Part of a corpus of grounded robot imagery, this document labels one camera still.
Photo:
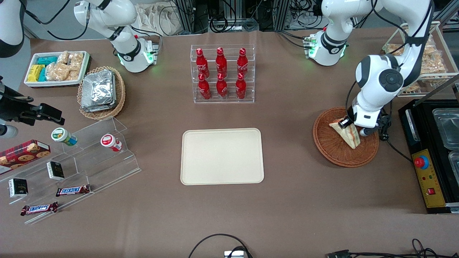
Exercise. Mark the cream plastic serving tray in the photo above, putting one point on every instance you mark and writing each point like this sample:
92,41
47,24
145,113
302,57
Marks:
222,157

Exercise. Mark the yellow snack pack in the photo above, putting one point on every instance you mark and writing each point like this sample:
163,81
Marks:
35,73

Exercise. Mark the clear acrylic bottle rack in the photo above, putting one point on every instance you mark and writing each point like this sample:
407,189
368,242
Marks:
195,100

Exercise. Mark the brown wicker basket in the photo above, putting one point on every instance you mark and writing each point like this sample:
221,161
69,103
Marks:
333,154

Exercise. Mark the light wicker basket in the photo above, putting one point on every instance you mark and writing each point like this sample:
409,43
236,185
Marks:
121,95

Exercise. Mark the foil wrapped pack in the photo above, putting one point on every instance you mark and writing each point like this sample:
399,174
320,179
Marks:
97,89
114,94

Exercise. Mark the black machine with yellow panel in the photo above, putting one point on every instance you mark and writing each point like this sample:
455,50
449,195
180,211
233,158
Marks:
452,186

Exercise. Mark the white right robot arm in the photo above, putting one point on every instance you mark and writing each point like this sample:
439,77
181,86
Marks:
125,53

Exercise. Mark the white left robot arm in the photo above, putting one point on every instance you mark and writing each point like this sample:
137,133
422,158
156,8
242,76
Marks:
333,14

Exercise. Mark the teal snack pack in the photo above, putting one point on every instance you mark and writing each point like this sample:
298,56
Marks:
47,60
42,74

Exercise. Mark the triangular sandwich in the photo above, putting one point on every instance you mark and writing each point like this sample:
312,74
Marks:
349,138

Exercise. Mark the clear acrylic stepped display stand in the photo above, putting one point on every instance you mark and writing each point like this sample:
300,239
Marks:
107,168

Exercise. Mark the aluminium frame profile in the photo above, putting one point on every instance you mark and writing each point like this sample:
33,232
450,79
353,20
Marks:
186,14
283,14

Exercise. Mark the red tartan cookie box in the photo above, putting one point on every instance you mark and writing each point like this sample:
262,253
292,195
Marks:
21,154

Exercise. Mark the white rectangular snack bin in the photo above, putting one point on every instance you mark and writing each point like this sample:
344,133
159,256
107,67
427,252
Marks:
53,84

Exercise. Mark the clear plastic container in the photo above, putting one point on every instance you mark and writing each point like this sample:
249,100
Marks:
454,163
448,129

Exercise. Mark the red lidded snack cup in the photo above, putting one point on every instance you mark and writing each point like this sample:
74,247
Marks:
107,140

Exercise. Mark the small black tea box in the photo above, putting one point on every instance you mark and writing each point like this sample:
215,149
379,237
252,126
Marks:
18,188
55,171

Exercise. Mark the clear bag of crackers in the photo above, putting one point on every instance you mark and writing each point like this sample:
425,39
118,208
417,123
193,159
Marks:
76,61
57,72
74,75
62,57

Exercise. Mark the red cola bottle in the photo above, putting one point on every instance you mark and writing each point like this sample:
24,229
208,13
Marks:
204,89
202,62
221,89
241,89
221,61
242,61

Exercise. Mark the grey metal bar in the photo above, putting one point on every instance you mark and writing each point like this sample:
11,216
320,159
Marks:
441,86

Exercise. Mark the small silver device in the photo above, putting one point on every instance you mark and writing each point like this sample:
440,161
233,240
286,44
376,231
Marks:
235,254

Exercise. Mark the white cloth bag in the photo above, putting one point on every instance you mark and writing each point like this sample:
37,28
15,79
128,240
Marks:
157,19

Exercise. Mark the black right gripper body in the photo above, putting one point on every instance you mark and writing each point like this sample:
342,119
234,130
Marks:
13,106

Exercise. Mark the green lidded snack cup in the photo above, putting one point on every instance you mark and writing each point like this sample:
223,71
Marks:
60,135

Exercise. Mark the Snickers chocolate bar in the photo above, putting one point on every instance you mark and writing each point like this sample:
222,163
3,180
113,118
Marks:
72,190
39,208

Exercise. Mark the bagged fried snack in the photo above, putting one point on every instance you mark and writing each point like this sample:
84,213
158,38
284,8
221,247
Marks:
434,64
431,46
412,87
394,49

